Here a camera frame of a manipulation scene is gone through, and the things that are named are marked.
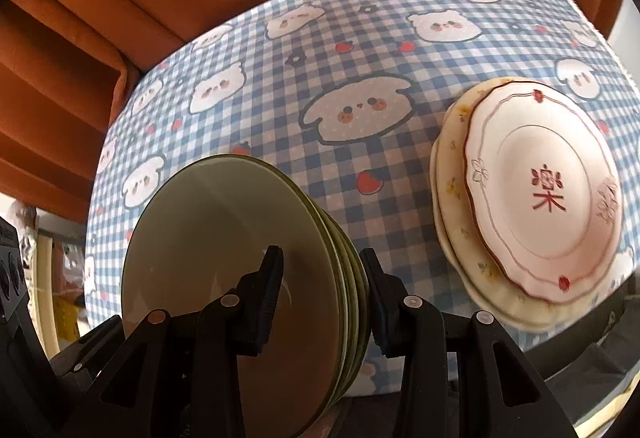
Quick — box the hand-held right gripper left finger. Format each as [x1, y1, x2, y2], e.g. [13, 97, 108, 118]
[87, 245, 285, 438]

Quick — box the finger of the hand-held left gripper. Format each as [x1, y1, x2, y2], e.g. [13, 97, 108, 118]
[50, 315, 126, 399]

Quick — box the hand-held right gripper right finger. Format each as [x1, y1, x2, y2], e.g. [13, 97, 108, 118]
[359, 248, 576, 438]

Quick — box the floral ceramic bowl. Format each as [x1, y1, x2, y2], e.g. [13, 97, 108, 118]
[280, 168, 362, 401]
[121, 153, 349, 437]
[320, 213, 372, 384]

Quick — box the white plate with red print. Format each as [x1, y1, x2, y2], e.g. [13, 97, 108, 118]
[464, 81, 625, 304]

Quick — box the round yellow floral deep plate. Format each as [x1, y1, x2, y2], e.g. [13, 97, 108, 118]
[443, 77, 551, 304]

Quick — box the white crumpled bag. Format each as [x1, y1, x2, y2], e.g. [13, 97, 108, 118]
[10, 201, 38, 264]

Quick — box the blue checked printed tablecloth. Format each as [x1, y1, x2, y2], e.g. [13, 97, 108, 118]
[82, 0, 640, 396]

